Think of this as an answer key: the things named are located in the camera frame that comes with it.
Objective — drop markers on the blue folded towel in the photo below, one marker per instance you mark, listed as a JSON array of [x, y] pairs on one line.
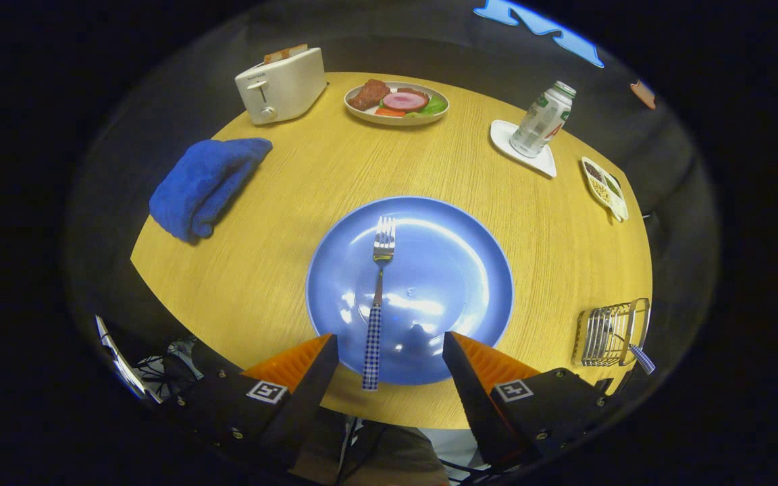
[[206, 182]]

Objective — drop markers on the person's trouser leg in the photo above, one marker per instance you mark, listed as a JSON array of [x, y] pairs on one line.
[[396, 459]]

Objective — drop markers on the white toaster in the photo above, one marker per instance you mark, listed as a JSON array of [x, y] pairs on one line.
[[288, 88]]

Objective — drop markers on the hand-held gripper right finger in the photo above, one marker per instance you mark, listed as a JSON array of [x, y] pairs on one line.
[[477, 405]]

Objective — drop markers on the green lettuce leaf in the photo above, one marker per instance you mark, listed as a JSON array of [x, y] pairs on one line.
[[435, 106]]

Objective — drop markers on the beige food plate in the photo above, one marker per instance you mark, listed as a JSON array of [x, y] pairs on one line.
[[396, 121]]

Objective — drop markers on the blue round plate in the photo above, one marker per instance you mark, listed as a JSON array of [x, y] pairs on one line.
[[443, 270]]

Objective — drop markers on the shiny metal bar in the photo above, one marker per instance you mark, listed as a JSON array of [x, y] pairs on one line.
[[119, 361]]

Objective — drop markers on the brown toast slice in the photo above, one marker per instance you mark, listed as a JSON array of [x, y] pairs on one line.
[[284, 54]]

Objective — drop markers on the white square coaster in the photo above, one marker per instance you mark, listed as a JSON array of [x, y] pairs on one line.
[[504, 135]]

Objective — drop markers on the brown meat piece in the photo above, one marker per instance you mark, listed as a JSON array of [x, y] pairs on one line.
[[369, 94]]

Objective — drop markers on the clear plastic bottle green cap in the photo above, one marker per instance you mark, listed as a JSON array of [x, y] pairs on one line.
[[541, 121]]

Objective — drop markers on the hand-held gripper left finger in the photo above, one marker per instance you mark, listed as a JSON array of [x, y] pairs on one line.
[[301, 405]]

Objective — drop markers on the orange carrot slice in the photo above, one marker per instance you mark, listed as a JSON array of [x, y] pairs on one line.
[[389, 113]]

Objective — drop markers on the white divided snack tray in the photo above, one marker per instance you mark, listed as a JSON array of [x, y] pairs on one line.
[[615, 202]]

